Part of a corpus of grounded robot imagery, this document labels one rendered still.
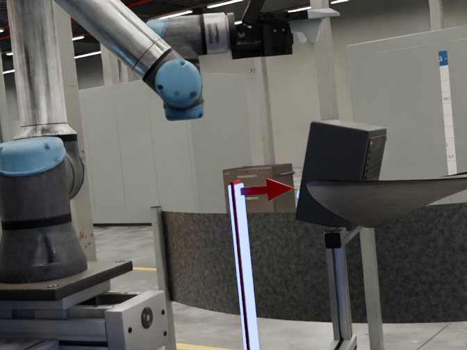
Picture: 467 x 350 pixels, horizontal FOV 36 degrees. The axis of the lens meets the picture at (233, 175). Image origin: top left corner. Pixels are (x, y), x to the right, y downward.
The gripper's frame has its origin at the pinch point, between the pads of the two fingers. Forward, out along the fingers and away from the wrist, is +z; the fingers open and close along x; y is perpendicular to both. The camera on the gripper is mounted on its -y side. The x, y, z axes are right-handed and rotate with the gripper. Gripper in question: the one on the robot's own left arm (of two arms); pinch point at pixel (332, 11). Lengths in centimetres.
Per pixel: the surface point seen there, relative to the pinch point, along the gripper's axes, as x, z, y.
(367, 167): 8.2, 3.1, 29.0
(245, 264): 64, -23, 27
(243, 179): -607, 12, 151
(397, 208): 61, -6, 23
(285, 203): -600, 53, 180
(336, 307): 18, -6, 52
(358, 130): 10.4, 1.3, 21.5
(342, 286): 18, -5, 48
